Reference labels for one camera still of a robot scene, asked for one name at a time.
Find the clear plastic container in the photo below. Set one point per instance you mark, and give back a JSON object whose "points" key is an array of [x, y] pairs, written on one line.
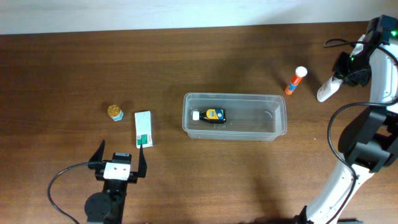
{"points": [[249, 117]]}

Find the white green medicine box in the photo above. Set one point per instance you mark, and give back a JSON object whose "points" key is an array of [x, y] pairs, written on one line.
{"points": [[143, 124]]}

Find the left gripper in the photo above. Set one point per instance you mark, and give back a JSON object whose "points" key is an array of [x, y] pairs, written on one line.
{"points": [[132, 176]]}

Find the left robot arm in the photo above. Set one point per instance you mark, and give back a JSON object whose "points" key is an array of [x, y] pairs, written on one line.
{"points": [[107, 206]]}

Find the dark bottle white cap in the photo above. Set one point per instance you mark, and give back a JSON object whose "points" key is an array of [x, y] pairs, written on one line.
{"points": [[211, 115]]}

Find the small gold-lid jar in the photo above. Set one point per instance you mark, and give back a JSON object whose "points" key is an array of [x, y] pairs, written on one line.
{"points": [[115, 112]]}

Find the white spray bottle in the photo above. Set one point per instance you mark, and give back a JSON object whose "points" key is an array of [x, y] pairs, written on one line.
{"points": [[330, 87]]}

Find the orange tube white cap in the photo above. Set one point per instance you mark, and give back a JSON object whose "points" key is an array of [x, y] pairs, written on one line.
{"points": [[300, 72]]}

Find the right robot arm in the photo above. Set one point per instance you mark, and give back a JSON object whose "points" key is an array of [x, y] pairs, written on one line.
{"points": [[369, 142]]}

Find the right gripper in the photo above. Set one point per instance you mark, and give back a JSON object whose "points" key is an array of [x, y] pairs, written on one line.
{"points": [[339, 72]]}

